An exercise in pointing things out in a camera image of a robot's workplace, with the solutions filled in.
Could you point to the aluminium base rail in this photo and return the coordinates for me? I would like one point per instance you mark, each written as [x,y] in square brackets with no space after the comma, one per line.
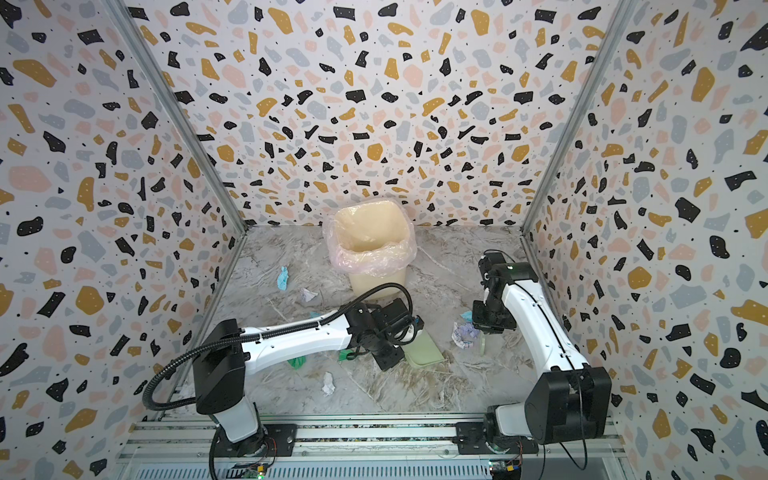
[365,446]

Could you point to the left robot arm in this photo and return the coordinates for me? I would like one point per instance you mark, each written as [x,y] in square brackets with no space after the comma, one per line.
[220,373]

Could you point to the cream trash bin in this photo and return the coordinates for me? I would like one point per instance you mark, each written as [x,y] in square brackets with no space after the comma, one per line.
[372,249]

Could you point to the green scrap left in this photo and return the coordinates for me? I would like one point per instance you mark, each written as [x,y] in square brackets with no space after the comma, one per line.
[297,362]

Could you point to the white printed scrap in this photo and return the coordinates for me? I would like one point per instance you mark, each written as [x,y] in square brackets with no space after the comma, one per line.
[465,335]

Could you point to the light blue scrap far left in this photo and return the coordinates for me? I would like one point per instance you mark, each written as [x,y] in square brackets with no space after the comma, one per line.
[283,278]

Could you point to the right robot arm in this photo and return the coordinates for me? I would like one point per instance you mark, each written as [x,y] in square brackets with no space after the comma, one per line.
[570,399]

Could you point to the pink plastic bin liner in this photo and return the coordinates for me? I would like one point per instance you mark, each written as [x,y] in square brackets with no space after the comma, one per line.
[369,255]

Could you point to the white scrap near left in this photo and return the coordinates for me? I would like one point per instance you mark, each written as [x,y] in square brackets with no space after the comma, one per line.
[307,295]

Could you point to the green dustpan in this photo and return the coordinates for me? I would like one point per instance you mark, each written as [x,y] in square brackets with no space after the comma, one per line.
[422,351]

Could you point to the green scrap centre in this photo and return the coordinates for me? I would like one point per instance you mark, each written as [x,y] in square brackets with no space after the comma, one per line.
[345,355]

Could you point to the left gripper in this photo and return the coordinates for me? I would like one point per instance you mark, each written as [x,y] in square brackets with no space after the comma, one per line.
[393,360]

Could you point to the green scrap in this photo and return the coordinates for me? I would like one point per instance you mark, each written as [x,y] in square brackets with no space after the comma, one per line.
[297,362]
[345,355]

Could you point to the white scrap front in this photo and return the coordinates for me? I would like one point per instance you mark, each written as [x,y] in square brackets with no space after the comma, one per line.
[328,387]

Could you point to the right corner aluminium post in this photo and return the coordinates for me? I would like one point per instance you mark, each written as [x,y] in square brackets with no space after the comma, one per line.
[618,22]

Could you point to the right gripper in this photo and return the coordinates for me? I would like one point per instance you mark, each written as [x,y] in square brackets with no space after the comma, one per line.
[483,318]

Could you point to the left corner aluminium post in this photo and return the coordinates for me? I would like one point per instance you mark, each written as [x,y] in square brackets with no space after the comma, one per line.
[120,16]

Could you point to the corner aluminium post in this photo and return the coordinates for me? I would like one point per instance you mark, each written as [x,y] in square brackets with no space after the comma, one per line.
[618,22]
[120,16]

